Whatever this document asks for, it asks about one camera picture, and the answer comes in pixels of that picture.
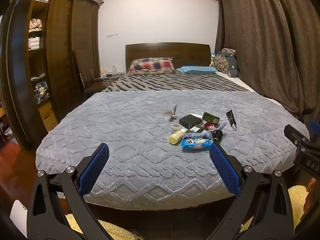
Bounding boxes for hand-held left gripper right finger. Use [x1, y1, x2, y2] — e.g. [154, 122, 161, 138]
[209, 142, 294, 240]

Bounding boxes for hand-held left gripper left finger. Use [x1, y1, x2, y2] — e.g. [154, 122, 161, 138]
[27, 142, 118, 240]

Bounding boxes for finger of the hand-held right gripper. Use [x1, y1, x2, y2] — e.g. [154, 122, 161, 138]
[284, 124, 310, 155]
[309, 120, 320, 138]

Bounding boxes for person's right hand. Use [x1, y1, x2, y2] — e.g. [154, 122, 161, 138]
[303, 177, 316, 213]

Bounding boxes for blue snack packet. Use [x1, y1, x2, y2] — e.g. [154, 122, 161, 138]
[181, 138, 213, 151]

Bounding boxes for yellow fluffy rug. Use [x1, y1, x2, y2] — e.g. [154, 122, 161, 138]
[64, 185, 312, 240]

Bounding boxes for purple crumpled cloth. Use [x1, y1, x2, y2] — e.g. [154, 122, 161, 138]
[184, 131, 213, 140]

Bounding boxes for black tube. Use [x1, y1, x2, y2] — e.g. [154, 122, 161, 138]
[226, 110, 237, 131]

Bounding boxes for grey fluffy blanket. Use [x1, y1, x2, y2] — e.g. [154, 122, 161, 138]
[36, 90, 309, 203]

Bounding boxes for yellow bottle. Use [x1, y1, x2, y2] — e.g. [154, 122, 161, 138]
[169, 128, 187, 145]

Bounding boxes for black box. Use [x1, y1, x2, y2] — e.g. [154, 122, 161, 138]
[179, 114, 202, 129]

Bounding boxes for white bed sheet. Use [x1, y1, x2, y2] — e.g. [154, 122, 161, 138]
[216, 71, 298, 117]

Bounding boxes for brown feather toy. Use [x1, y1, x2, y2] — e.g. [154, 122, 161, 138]
[163, 104, 178, 122]

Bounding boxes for wooden chair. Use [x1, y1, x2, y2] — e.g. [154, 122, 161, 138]
[73, 50, 107, 100]

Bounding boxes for patterned cushions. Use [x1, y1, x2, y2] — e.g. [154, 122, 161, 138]
[215, 51, 239, 78]

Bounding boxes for pile of mixed clutter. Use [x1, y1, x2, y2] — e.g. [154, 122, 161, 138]
[32, 80, 50, 104]

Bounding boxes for brown curtain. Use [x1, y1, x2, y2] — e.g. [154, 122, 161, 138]
[214, 0, 320, 120]

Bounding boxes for grey black striped blanket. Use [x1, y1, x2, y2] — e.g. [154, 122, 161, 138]
[101, 72, 250, 93]

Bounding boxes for blue pillow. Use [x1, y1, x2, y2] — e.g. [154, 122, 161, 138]
[176, 66, 217, 75]

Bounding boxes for plaid pillow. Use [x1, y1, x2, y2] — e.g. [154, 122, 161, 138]
[127, 57, 176, 75]

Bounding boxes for dark wooden wardrobe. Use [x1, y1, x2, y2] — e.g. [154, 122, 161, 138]
[0, 0, 102, 150]

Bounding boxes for wooden headboard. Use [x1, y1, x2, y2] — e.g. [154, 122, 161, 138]
[125, 42, 211, 74]

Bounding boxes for white folded clothes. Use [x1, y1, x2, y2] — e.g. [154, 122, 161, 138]
[28, 36, 42, 50]

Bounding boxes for pink folded clothes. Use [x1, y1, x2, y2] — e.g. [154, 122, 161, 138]
[29, 17, 44, 32]

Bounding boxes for cables and chargers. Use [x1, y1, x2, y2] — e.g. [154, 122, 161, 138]
[95, 71, 124, 82]

